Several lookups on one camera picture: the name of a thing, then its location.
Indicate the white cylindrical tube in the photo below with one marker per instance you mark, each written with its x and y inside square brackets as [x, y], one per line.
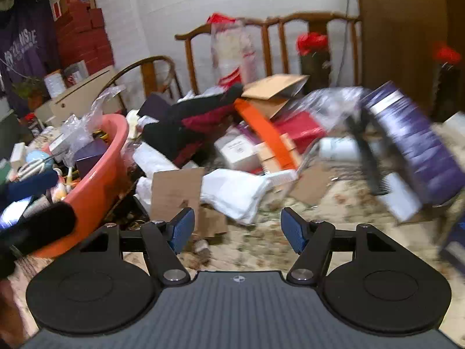
[339, 149]

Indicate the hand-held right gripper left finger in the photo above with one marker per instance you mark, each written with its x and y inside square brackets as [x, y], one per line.
[181, 227]

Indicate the bag of paper cups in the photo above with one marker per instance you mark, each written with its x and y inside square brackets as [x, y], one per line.
[232, 51]

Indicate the clear plastic wrapper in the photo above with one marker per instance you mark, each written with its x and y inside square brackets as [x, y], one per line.
[327, 105]

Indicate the round-back wooden chair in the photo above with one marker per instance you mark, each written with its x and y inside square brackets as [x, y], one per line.
[149, 67]

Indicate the white crumpled tissue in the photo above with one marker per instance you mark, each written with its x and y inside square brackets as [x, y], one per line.
[144, 191]

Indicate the purple barcode box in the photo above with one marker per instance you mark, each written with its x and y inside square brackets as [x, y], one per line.
[90, 158]

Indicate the wooden door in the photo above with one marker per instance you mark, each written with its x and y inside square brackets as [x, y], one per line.
[407, 32]

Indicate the black and red garment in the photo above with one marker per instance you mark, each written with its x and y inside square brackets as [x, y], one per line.
[192, 123]

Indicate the floral cloth covered desktop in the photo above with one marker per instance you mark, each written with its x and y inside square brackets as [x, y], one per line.
[254, 247]

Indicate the beige box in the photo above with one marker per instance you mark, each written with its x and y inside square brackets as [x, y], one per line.
[83, 92]

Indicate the stack of red boxes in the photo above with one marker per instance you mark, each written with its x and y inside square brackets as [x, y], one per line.
[85, 36]

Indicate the brown paper envelope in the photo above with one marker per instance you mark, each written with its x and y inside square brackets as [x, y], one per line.
[276, 86]

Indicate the crumpled clear plastic bag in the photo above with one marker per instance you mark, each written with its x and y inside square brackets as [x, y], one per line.
[83, 123]

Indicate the small cardboard piece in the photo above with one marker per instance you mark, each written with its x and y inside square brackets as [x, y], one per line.
[316, 185]

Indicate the white paper sheet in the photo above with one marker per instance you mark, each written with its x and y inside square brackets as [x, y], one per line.
[403, 196]

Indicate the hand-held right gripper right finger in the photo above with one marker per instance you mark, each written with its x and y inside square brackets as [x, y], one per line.
[294, 231]

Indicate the white jar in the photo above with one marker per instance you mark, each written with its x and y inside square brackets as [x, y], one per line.
[55, 83]

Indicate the person's left forearm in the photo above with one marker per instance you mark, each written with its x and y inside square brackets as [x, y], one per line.
[7, 309]

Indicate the wooden slat-back chair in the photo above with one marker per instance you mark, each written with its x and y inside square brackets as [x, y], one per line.
[276, 25]

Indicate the red packet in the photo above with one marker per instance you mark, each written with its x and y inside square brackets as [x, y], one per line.
[299, 127]

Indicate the white cloth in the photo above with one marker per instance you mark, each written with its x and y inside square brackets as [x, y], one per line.
[236, 192]

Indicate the dark purple box lid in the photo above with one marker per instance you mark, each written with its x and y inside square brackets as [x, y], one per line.
[154, 106]

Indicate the white socket box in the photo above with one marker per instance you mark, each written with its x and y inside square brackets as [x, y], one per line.
[236, 152]

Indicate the large purple patterned box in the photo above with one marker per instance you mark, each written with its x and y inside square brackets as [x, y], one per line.
[417, 141]

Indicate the dark bottle red cap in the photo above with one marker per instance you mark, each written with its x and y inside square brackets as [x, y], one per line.
[314, 65]
[448, 80]

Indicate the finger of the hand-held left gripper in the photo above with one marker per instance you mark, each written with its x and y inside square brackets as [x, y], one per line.
[32, 183]
[51, 225]

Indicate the black comb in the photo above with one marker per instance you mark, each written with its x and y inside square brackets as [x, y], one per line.
[367, 152]

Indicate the large cardboard piece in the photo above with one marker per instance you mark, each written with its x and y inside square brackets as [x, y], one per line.
[174, 192]

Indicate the pink plastic basin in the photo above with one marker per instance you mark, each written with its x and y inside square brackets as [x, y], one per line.
[98, 185]

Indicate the potted plant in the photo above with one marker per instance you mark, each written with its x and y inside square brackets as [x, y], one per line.
[29, 92]

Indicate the purple hanging shirt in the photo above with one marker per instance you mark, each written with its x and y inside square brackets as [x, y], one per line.
[25, 43]

